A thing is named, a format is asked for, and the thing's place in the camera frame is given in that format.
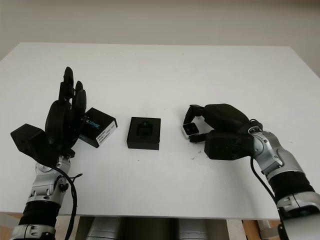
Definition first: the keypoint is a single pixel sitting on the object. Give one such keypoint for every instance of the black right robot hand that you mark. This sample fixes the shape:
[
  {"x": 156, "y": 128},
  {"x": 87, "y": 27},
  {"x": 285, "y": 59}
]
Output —
[{"x": 225, "y": 117}]

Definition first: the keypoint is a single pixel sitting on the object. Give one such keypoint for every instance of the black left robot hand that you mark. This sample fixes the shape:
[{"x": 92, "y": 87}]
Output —
[{"x": 60, "y": 122}]

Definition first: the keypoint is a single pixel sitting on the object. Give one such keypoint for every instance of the small silver square camera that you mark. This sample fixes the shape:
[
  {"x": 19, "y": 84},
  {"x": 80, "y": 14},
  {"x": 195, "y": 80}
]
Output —
[{"x": 190, "y": 129}]

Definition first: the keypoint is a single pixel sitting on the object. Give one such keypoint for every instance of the black RealSense box lid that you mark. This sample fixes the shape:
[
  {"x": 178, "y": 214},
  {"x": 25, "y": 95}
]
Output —
[{"x": 101, "y": 125}]

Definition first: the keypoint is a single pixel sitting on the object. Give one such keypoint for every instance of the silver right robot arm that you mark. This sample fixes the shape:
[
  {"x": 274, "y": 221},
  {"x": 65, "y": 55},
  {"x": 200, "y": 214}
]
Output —
[{"x": 280, "y": 160}]

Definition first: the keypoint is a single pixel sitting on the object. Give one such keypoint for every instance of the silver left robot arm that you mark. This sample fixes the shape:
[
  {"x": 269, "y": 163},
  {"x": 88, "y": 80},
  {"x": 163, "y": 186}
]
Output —
[{"x": 43, "y": 180}]

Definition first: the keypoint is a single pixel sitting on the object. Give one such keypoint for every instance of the black box base with insert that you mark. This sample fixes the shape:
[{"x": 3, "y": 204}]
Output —
[{"x": 143, "y": 131}]

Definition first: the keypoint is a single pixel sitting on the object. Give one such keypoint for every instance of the white table leg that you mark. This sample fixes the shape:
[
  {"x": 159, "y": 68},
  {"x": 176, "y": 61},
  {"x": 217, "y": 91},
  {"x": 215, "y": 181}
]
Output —
[{"x": 264, "y": 225}]

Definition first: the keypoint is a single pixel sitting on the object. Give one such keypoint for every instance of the grey black robot torso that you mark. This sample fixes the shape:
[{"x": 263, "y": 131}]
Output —
[{"x": 152, "y": 228}]

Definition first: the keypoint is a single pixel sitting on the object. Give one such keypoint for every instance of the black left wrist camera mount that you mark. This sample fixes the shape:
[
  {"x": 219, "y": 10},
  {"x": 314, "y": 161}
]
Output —
[{"x": 28, "y": 140}]

